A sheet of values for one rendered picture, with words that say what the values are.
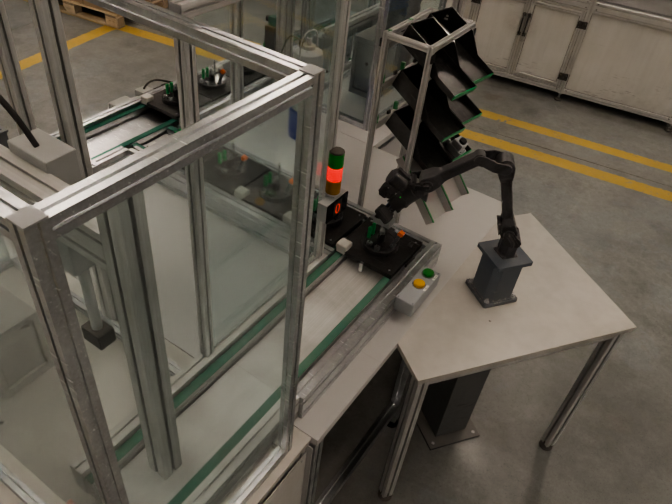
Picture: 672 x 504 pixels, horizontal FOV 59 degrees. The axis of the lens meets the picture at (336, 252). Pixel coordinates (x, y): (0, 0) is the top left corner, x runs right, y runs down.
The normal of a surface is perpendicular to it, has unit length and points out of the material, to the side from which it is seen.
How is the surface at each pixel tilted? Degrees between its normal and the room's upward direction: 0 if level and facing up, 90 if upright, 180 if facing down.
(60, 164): 90
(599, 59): 90
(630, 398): 0
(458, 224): 0
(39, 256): 90
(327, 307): 0
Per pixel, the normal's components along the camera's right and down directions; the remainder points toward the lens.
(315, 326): 0.10, -0.75
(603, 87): -0.43, 0.56
